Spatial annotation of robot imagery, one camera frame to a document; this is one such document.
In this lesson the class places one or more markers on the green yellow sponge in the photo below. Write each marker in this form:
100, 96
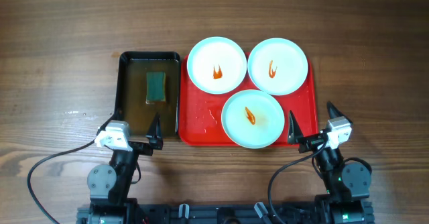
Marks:
156, 87

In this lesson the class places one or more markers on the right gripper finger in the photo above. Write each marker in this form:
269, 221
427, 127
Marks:
295, 135
333, 112

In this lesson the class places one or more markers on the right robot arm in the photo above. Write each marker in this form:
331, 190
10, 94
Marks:
347, 181

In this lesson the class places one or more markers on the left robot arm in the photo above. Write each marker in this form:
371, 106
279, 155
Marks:
109, 184

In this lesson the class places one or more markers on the black water tray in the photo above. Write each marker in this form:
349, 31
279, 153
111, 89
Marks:
130, 100

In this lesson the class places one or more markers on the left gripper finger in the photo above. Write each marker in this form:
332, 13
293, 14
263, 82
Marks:
114, 116
154, 132

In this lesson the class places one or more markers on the white plate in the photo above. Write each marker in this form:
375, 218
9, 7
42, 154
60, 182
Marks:
277, 66
216, 65
252, 119

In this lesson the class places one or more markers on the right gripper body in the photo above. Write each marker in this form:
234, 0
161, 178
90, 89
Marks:
311, 143

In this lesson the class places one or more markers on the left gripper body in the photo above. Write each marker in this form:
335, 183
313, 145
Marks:
144, 149

